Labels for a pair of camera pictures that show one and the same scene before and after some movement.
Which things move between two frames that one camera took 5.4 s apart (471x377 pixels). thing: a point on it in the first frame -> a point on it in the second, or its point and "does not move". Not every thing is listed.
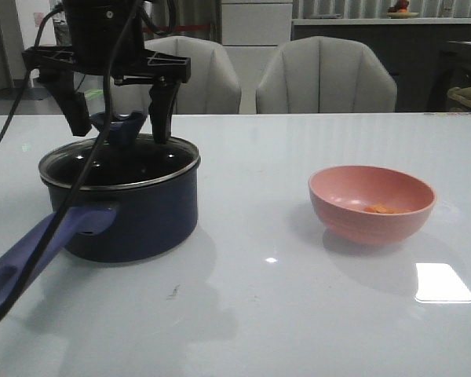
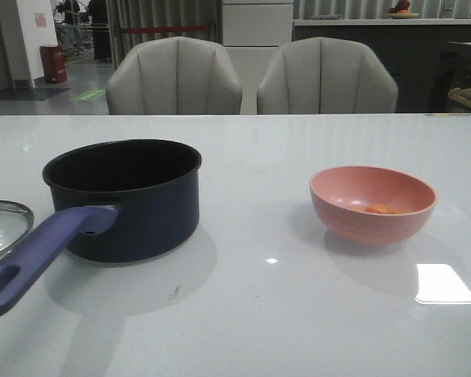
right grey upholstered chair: x=325 y=75 does not move
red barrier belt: x=178 y=27 does not move
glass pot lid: x=125 y=159 -> x=6 y=223
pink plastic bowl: x=368 y=205 does not move
